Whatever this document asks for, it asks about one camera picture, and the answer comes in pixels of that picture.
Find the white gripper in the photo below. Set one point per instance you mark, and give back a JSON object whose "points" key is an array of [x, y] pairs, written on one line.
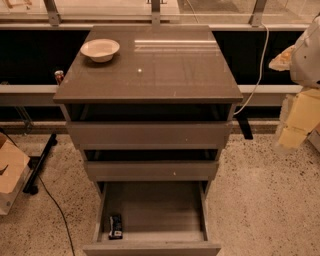
{"points": [[307, 59]]}

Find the dark blueberry rxbar wrapper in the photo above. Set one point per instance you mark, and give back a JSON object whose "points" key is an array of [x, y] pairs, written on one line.
{"points": [[116, 231]]}

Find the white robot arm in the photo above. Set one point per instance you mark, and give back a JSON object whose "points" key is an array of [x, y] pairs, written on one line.
{"points": [[305, 60]]}

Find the grey drawer cabinet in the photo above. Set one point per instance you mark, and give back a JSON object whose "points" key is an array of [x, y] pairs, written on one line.
{"points": [[166, 74]]}

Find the grey middle drawer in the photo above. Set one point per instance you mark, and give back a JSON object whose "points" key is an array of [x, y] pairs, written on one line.
{"points": [[151, 171]]}

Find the grey drawer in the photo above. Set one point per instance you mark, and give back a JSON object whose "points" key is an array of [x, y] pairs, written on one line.
{"points": [[158, 219], [151, 171], [149, 135]]}

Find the grey bottom drawer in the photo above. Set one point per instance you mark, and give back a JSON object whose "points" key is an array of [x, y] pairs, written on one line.
{"points": [[158, 219]]}

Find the grey top drawer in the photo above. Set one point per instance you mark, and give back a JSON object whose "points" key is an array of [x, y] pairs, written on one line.
{"points": [[149, 135]]}

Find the box at right edge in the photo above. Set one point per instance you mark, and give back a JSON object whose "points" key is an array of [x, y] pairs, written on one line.
{"points": [[314, 137]]}

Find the white ceramic bowl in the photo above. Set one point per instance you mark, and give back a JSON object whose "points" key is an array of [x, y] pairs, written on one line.
{"points": [[100, 50]]}

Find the red soda can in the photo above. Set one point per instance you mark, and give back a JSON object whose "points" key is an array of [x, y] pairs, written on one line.
{"points": [[59, 76]]}

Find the black stand leg left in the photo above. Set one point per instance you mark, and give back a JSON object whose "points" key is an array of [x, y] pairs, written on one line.
{"points": [[36, 163]]}

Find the cardboard box left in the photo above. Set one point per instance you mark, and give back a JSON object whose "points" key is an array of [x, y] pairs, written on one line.
{"points": [[13, 172]]}

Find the black bracket behind cabinet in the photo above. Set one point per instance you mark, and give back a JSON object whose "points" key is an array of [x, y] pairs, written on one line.
{"points": [[244, 125]]}

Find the grey metal rail frame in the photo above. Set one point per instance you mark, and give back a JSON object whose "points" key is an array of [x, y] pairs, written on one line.
{"points": [[220, 15]]}

